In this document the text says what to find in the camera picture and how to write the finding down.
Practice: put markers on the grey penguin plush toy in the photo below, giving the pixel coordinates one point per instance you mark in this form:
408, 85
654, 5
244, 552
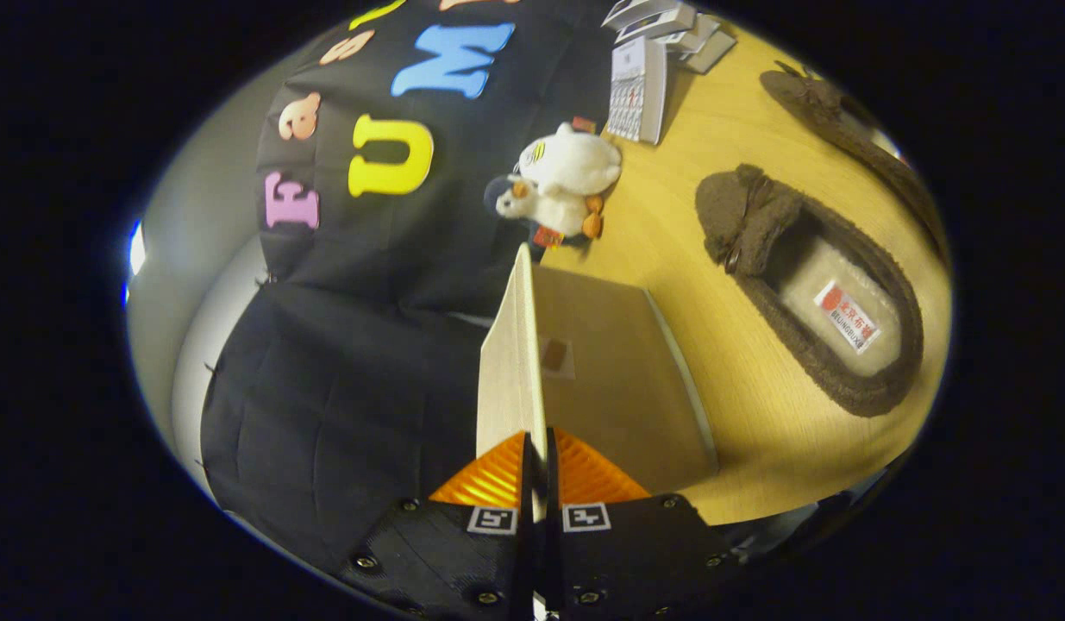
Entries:
556, 211

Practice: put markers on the dark grey book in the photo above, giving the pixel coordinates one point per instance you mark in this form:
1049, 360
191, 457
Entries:
713, 53

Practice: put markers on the white duck plush toy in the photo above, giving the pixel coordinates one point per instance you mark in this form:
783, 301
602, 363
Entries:
575, 159

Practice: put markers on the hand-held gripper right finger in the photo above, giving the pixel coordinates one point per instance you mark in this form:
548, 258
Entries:
553, 552

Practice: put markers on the white book with blue picture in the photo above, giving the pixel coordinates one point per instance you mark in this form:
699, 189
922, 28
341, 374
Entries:
666, 24

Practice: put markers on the brown fuzzy shoe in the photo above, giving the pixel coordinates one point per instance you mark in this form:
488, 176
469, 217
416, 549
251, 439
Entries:
756, 216
842, 129

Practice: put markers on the black backdrop cloth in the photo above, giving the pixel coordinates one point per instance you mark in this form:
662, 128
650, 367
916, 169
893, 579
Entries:
351, 371

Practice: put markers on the patterned cover book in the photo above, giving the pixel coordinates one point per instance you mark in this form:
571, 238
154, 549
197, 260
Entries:
635, 95

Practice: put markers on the large ceiling light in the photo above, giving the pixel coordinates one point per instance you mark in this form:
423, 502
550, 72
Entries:
136, 250

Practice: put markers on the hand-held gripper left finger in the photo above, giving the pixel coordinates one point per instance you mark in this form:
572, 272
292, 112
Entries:
527, 552

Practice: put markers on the plain white book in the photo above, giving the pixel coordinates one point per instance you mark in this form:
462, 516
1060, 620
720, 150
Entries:
703, 34

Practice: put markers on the beige fabric storage box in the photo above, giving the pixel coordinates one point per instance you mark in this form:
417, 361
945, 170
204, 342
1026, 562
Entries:
610, 371

